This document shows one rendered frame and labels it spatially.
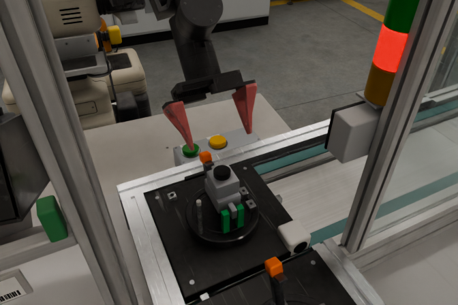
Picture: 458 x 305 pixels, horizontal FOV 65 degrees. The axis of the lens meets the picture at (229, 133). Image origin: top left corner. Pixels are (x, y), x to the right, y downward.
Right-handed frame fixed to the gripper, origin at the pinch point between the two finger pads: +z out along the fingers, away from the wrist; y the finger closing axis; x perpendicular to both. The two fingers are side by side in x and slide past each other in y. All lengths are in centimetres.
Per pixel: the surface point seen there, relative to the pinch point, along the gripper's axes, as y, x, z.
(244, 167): 10.1, 21.4, 7.9
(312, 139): 30.8, 25.0, 6.8
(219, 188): -1.3, 4.2, 8.2
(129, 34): 32, 291, -118
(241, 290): -2.8, 2.6, 24.7
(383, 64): 17.0, -18.5, -3.1
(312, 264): 10.1, 1.9, 25.2
